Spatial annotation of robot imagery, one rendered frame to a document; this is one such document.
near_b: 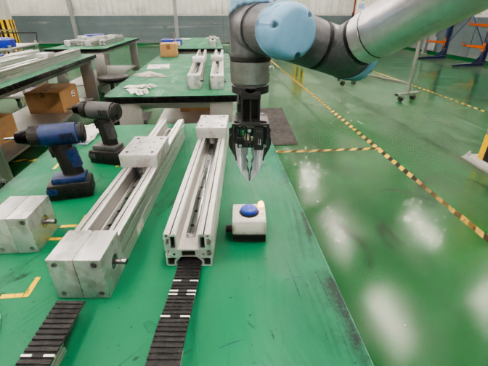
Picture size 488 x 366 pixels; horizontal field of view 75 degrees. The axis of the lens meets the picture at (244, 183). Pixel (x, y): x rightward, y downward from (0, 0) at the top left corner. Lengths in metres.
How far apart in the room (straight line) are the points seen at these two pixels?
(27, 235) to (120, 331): 0.34
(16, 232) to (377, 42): 0.80
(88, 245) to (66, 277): 0.07
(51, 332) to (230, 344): 0.29
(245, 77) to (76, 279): 0.48
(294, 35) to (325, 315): 0.47
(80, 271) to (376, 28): 0.62
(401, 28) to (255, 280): 0.50
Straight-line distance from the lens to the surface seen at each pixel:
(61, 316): 0.66
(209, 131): 1.17
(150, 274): 0.73
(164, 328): 0.59
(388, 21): 0.50
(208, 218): 0.71
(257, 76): 0.60
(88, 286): 0.70
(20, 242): 0.89
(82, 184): 1.04
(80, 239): 0.71
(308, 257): 0.75
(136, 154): 0.98
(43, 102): 4.46
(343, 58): 0.55
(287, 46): 0.48
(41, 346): 0.64
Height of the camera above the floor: 1.27
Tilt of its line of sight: 28 degrees down
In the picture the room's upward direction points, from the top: straight up
